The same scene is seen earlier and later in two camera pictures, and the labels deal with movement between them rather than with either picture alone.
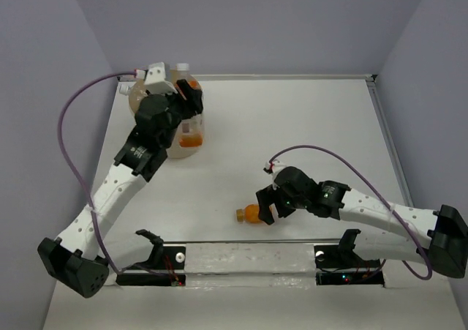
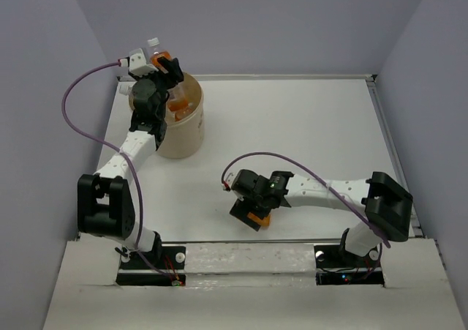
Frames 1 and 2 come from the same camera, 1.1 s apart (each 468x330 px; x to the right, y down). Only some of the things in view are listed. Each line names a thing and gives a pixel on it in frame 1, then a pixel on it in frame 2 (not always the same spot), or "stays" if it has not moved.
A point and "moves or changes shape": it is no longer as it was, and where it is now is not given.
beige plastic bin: [189, 139] stays
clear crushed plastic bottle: [124, 89] stays
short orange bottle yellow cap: [250, 214] moves or changes shape
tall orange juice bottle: [189, 138] → [177, 100]
